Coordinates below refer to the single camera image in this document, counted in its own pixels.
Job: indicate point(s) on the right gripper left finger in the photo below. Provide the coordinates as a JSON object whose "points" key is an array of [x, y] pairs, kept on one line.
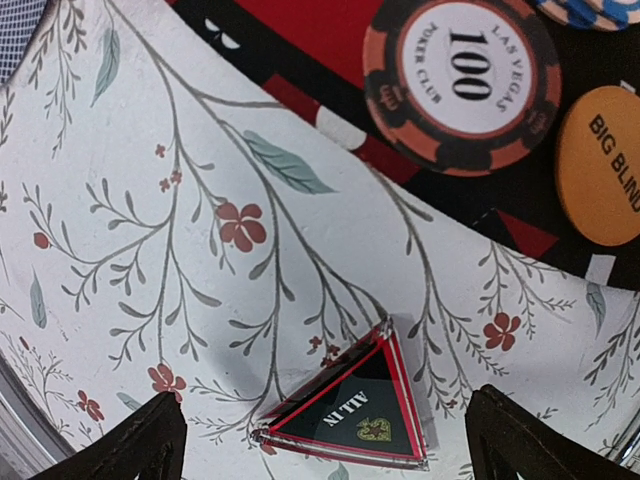
{"points": [[149, 444]]}

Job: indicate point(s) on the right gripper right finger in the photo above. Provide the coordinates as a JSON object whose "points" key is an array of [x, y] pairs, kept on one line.
{"points": [[506, 441]]}

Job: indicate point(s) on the black triangular all-in marker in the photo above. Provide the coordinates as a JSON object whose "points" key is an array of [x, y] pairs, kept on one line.
{"points": [[360, 409]]}

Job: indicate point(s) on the orange big blind button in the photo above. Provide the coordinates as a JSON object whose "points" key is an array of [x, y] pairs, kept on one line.
{"points": [[597, 165]]}

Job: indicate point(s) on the red hundred poker chip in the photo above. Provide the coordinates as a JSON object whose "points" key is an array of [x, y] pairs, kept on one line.
{"points": [[464, 88]]}

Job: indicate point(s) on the round red black poker mat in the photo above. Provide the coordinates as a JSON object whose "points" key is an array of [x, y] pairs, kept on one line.
{"points": [[308, 55]]}

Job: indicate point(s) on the aluminium front rail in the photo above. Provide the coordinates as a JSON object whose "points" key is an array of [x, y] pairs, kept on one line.
{"points": [[29, 442]]}

